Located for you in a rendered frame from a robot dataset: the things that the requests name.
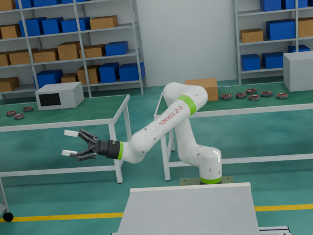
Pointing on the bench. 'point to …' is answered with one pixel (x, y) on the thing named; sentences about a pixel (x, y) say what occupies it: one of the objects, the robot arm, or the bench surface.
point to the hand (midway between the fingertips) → (65, 142)
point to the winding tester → (190, 210)
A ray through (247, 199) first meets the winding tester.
